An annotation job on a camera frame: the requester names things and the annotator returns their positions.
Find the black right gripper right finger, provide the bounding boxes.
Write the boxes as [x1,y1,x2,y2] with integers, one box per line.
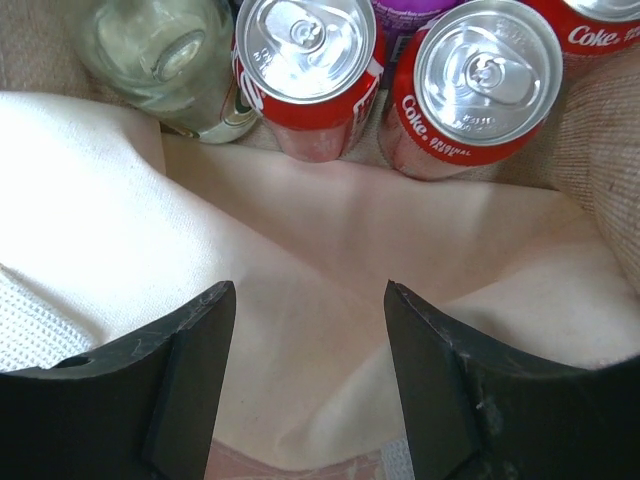
[384,282,639,479]

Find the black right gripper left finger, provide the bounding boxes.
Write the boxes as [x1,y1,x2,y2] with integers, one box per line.
[1,281,236,479]

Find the canvas tote bag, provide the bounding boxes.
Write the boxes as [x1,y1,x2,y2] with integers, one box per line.
[1,1,639,479]

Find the red coke can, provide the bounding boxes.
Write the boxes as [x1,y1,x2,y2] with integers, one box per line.
[378,1,563,180]
[525,0,639,78]
[232,1,385,162]

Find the clear glass bottle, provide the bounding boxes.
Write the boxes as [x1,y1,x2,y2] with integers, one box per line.
[64,0,257,144]

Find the purple soda can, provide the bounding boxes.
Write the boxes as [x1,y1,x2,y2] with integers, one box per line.
[372,0,460,90]

